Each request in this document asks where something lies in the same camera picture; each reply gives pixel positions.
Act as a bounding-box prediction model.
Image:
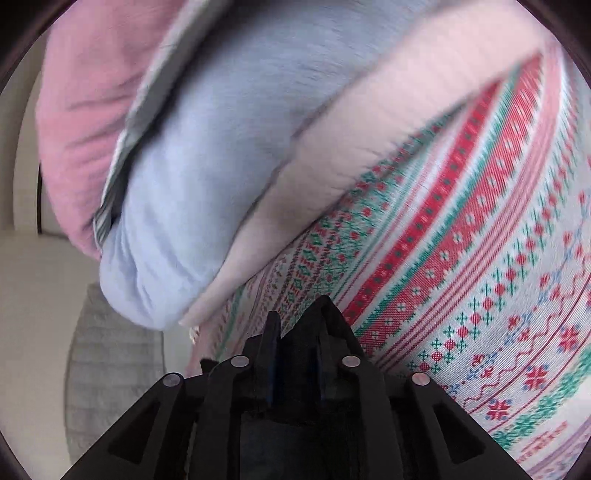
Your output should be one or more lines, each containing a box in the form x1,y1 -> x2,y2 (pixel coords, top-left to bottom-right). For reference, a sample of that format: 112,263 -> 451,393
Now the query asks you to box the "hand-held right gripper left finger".
65,311 -> 281,480

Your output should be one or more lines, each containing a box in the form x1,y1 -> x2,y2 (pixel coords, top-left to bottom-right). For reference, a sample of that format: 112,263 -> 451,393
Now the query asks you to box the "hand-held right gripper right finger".
318,340 -> 525,480

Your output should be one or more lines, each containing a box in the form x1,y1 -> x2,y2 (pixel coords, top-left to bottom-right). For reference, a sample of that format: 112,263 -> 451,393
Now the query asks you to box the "red green patterned blanket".
187,44 -> 591,476

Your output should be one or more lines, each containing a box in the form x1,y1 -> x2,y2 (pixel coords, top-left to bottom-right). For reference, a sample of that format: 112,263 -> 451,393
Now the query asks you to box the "light blue fleece blanket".
98,0 -> 455,330

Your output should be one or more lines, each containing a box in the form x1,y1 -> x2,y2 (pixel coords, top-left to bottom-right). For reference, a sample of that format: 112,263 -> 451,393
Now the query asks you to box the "grey striped cloth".
92,0 -> 218,243

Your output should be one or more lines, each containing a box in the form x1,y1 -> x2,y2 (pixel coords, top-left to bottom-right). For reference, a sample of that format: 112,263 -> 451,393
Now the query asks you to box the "pale pink pillow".
178,9 -> 561,329

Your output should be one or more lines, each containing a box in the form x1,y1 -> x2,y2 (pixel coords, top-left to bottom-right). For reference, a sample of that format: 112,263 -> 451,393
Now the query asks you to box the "large pink pillow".
36,0 -> 195,261

